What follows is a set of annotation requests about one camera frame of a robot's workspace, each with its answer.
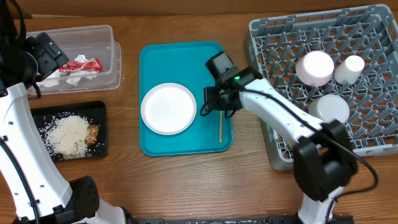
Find wooden chopstick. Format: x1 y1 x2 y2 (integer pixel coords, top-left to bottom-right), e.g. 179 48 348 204
219 111 223 143

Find large white plate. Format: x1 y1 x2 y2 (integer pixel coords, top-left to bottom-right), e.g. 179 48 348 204
141 83 197 135

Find teal serving tray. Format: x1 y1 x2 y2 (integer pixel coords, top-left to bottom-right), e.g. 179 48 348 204
139 41 233 157

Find white tissue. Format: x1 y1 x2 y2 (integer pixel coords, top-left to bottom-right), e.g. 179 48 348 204
67 55 99 86
37 70 62 88

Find red snack wrapper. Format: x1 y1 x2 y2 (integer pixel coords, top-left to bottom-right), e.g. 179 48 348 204
59 57 103 72

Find small white plate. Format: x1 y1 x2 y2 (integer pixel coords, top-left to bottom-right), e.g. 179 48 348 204
295 50 335 86

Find brown food scraps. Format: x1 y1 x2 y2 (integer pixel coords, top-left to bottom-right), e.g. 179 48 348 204
72 124 100 157

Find grey bowl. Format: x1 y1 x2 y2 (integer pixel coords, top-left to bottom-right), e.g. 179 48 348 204
308 95 349 123

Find white paper cup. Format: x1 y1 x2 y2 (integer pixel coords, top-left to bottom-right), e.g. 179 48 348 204
333 55 365 85

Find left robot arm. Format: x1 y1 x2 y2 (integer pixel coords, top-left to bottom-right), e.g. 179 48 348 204
1 1 134 224

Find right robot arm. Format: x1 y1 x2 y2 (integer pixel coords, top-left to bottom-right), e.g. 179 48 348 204
200 52 358 223

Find grey dishwasher rack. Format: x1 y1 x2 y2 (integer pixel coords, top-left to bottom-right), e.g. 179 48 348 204
244 4 397 156

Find clear plastic bin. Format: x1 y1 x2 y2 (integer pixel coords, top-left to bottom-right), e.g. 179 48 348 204
39 25 122 95

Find white rice pile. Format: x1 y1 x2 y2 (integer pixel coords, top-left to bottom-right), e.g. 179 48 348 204
39 114 89 160

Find black rectangular tray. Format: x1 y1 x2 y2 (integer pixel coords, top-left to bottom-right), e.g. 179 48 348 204
31 101 108 162

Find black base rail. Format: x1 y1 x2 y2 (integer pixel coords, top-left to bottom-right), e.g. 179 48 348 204
133 215 354 224

